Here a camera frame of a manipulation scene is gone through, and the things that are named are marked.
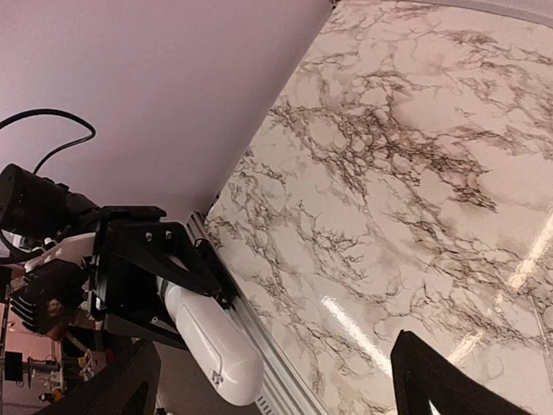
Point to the aluminium front rail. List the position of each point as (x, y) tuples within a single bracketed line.
[(282, 390)]

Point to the white remote control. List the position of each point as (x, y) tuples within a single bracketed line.
[(226, 356)]

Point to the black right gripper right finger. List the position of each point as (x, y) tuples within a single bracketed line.
[(423, 379)]

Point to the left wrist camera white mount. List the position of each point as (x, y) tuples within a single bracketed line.
[(53, 285)]

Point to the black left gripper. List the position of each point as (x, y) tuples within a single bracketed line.
[(135, 252)]

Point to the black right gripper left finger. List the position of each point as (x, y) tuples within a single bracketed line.
[(127, 386)]

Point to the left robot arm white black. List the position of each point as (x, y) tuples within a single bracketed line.
[(46, 212)]

